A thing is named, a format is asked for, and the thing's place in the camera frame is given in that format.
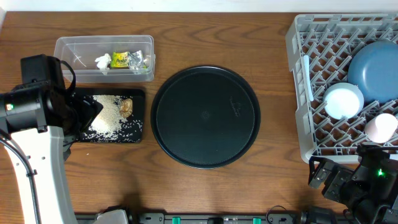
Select round black serving tray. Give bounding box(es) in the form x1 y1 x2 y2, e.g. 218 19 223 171
150 65 261 169

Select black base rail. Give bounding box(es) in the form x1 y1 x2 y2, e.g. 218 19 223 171
74 205 355 224

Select light blue plastic spoon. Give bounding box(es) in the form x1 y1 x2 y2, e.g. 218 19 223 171
303 55 314 101

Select black rectangular tray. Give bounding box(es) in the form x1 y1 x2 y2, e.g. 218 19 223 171
75 88 146 130

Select clear plastic bin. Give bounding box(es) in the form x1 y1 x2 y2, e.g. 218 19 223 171
53 35 155 83

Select scattered rice grains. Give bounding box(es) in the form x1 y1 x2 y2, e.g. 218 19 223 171
81 95 143 143

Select grey dishwasher rack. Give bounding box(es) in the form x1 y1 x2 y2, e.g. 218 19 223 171
285 13 397 164

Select green yellow wrapper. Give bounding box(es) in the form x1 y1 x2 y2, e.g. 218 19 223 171
110 52 130 68

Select dark blue plate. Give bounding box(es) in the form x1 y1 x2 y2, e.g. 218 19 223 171
347 41 397 103

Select pink cup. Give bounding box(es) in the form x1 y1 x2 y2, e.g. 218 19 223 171
364 113 397 143

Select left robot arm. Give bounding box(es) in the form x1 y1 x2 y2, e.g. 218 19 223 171
1 81 103 223

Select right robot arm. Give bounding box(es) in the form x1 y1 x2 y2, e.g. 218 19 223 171
308 145 397 223

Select foil wrapper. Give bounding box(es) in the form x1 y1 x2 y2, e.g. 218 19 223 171
127 50 147 72

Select brown food scrap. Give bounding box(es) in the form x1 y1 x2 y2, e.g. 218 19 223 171
119 98 133 118

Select white tissue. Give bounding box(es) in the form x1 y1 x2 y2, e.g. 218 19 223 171
95 54 111 75

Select white light-blue bowl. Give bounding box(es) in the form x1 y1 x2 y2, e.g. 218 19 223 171
323 82 364 119

